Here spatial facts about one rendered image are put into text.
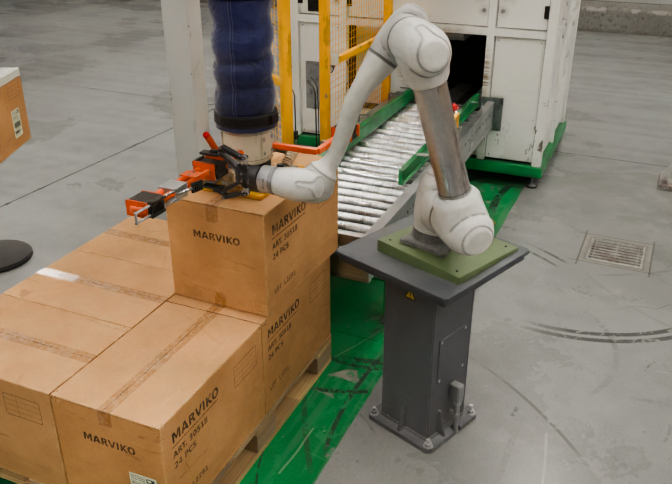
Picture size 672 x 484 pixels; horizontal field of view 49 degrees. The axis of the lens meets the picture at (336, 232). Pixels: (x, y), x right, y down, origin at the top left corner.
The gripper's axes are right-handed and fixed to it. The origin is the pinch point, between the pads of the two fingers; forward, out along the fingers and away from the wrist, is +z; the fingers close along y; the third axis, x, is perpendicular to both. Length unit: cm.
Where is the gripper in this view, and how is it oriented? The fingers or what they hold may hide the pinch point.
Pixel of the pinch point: (207, 169)
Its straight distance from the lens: 250.4
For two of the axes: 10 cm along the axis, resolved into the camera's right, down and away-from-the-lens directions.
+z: -9.2, -1.7, 3.6
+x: 4.0, -3.9, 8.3
